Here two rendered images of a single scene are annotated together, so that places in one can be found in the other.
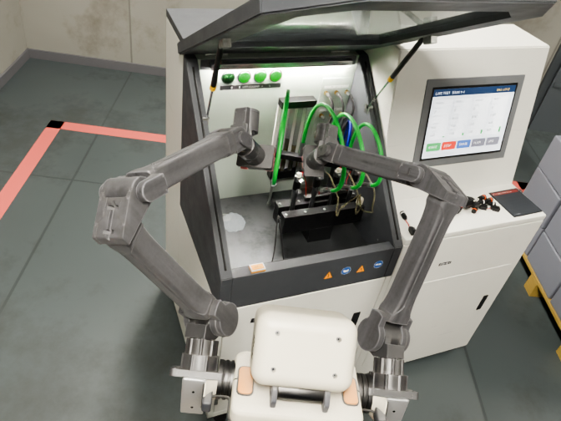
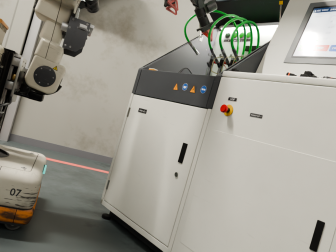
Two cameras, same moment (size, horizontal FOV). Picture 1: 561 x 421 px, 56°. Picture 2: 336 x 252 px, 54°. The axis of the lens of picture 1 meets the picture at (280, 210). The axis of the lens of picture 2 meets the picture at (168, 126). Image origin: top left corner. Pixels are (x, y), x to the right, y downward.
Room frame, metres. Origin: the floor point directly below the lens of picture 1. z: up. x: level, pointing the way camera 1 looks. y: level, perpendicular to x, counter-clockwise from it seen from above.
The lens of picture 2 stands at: (0.95, -1.95, 0.67)
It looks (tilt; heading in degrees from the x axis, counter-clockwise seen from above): 0 degrees down; 77
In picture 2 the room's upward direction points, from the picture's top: 16 degrees clockwise
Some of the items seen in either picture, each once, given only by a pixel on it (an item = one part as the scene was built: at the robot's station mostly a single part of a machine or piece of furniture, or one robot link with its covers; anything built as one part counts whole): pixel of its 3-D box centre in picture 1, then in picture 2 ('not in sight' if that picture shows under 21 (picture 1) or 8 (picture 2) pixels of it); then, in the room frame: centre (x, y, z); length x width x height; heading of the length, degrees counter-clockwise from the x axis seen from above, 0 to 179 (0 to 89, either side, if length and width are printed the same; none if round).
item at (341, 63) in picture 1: (284, 63); (252, 26); (1.76, 0.08, 1.43); 0.54 x 0.03 x 0.02; 118
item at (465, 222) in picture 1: (462, 211); (302, 87); (1.72, -0.73, 0.96); 0.70 x 0.22 x 0.03; 118
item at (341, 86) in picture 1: (331, 114); not in sight; (1.87, -0.13, 1.20); 0.13 x 0.03 x 0.31; 118
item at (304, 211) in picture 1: (317, 218); not in sight; (1.58, -0.15, 0.91); 0.34 x 0.10 x 0.15; 118
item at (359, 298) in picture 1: (294, 347); (148, 160); (1.30, -0.16, 0.44); 0.65 x 0.02 x 0.68; 118
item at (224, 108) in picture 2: not in sight; (225, 109); (1.49, -0.57, 0.80); 0.05 x 0.04 x 0.05; 118
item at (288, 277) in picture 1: (311, 273); (172, 87); (1.31, -0.15, 0.87); 0.62 x 0.04 x 0.16; 118
